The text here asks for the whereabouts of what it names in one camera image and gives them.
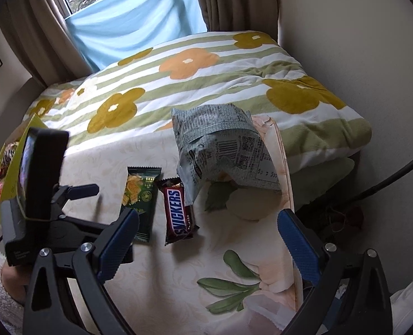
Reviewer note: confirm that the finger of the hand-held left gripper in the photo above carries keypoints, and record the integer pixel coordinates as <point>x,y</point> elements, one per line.
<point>84,230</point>
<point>84,191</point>

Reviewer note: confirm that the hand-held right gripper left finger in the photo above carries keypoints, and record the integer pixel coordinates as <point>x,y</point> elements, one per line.
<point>117,247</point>

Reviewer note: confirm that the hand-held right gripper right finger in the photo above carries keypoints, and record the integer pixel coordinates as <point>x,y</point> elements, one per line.
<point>297,244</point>

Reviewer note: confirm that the yellow bag of snacks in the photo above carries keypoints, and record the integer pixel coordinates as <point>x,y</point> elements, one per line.
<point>11,188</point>

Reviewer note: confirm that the dark green snack packet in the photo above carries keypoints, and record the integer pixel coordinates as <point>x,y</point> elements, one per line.
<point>140,195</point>

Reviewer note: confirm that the brown chocolate bar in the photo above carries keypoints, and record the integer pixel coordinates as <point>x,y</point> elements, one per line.
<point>176,213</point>

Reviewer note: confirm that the grey snack bag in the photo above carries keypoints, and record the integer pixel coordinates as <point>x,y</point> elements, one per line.
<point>220,146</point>

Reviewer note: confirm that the brown striped snack packet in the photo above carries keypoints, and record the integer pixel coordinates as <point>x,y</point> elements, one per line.
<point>10,153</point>

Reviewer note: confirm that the floral tablecloth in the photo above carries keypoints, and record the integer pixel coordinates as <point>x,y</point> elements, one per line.
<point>192,268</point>

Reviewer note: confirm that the white cloth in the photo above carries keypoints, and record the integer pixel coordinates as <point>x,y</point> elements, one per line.
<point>411,303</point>

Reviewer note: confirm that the brown curtain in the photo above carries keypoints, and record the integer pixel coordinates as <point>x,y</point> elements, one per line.
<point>42,42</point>
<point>227,3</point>

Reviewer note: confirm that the light blue cloth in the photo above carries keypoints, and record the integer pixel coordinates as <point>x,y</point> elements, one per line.
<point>129,24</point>

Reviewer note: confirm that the striped floral blanket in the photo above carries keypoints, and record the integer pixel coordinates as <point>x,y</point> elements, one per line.
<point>227,76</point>

